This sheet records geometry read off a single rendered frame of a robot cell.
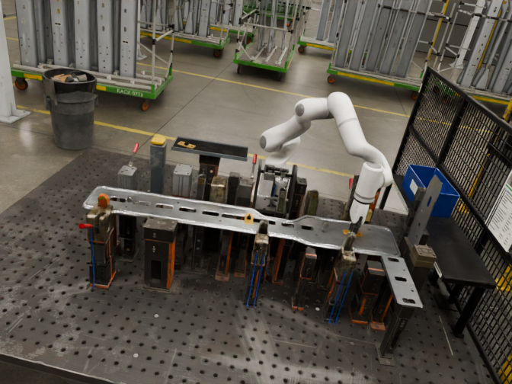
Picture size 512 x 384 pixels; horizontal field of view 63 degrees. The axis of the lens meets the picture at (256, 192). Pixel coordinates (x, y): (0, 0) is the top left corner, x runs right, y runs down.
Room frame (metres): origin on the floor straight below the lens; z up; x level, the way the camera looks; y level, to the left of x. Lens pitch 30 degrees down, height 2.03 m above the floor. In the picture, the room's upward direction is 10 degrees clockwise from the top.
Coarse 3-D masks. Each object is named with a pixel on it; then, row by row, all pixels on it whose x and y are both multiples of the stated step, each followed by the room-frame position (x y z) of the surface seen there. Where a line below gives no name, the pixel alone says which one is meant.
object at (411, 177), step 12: (408, 168) 2.09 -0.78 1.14; (420, 168) 2.11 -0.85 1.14; (432, 168) 2.12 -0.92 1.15; (408, 180) 2.04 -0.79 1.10; (420, 180) 1.93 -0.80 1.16; (444, 180) 2.00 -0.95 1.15; (408, 192) 1.99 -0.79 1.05; (444, 192) 1.96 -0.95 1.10; (456, 192) 1.86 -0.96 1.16; (444, 204) 1.82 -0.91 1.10; (444, 216) 1.82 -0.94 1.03
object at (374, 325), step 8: (384, 280) 1.40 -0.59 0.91; (400, 280) 1.36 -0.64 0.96; (384, 288) 1.38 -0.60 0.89; (384, 296) 1.37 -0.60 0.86; (392, 296) 1.37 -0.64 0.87; (376, 304) 1.39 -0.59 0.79; (384, 304) 1.37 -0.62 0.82; (376, 312) 1.37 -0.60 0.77; (384, 312) 1.37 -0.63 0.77; (376, 320) 1.38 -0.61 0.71; (376, 328) 1.34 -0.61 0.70; (384, 328) 1.34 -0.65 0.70
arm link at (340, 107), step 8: (328, 96) 1.85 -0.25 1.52; (336, 96) 1.80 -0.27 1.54; (344, 96) 1.80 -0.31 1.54; (328, 104) 1.81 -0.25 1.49; (336, 104) 1.78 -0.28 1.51; (344, 104) 1.77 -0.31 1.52; (352, 104) 1.80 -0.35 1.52; (336, 112) 1.76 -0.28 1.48; (344, 112) 1.74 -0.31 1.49; (352, 112) 1.75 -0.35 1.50; (336, 120) 1.75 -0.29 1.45; (344, 120) 1.72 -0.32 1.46
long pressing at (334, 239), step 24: (96, 192) 1.57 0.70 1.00; (120, 192) 1.60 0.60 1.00; (144, 192) 1.63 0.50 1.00; (144, 216) 1.46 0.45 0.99; (168, 216) 1.48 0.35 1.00; (192, 216) 1.51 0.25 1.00; (216, 216) 1.54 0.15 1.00; (264, 216) 1.60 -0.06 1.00; (312, 216) 1.67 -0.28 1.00; (312, 240) 1.48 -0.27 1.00; (336, 240) 1.51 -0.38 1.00; (360, 240) 1.55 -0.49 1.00; (384, 240) 1.58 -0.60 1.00
